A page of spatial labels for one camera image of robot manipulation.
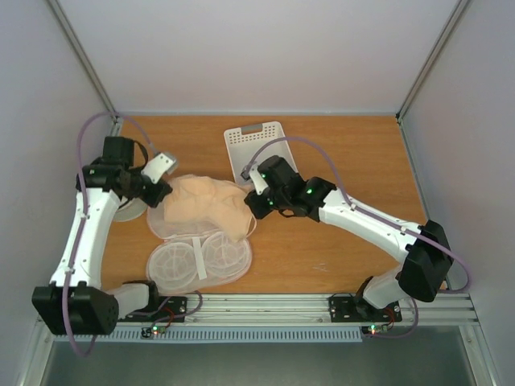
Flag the pink bra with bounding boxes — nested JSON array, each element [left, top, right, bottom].
[[164, 175, 253, 241]]

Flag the floral mesh laundry bag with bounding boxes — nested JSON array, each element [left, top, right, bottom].
[[146, 201, 257, 295]]

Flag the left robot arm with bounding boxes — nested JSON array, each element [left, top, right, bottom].
[[31, 137, 178, 335]]

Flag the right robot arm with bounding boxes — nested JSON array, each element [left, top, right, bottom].
[[242, 155, 453, 319]]

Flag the white round mesh laundry bag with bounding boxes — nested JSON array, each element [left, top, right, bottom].
[[113, 199, 147, 222]]

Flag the white plastic basket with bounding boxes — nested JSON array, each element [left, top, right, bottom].
[[224, 121, 298, 186]]

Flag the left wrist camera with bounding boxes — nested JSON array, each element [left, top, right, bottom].
[[142, 152, 179, 184]]

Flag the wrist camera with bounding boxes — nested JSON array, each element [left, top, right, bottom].
[[241, 162, 269, 195], [142, 152, 179, 184]]

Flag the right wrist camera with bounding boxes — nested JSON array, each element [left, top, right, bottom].
[[241, 162, 269, 195]]

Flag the left aluminium frame post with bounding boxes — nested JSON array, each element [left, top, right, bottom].
[[45, 0, 116, 113]]

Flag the aluminium frame post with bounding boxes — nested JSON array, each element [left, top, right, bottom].
[[396, 0, 472, 121], [45, 0, 116, 113]]

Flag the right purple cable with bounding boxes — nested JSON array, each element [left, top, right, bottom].
[[245, 136, 472, 293]]

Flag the purple cable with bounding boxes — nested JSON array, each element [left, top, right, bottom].
[[64, 112, 162, 358], [245, 136, 472, 293]]

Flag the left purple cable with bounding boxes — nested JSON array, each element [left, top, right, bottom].
[[64, 112, 162, 358]]

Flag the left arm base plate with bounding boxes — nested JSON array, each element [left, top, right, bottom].
[[121, 296, 187, 323]]

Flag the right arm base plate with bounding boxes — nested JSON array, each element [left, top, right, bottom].
[[328, 294, 402, 323]]

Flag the grey slotted cable duct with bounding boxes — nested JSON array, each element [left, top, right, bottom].
[[51, 326, 363, 343]]

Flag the aluminium mounting rail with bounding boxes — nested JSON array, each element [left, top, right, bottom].
[[38, 292, 478, 327]]

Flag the right aluminium frame post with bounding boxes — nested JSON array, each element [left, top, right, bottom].
[[396, 0, 472, 121]]

